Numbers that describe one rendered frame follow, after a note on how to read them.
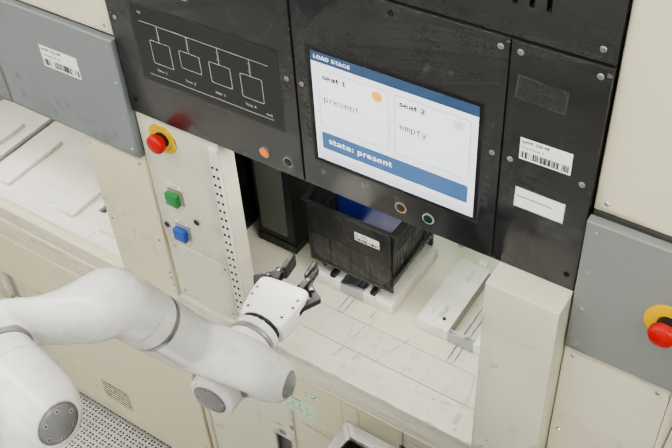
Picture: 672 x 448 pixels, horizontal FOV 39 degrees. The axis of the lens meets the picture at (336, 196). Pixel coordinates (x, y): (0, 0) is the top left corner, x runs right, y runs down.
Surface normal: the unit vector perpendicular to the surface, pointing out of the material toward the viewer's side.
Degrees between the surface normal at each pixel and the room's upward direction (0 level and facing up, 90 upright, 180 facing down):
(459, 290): 0
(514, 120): 90
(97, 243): 0
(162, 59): 90
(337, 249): 90
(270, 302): 3
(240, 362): 44
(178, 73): 90
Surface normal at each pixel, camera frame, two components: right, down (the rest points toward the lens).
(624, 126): -0.55, 0.59
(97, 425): -0.05, -0.73
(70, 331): -0.10, 0.70
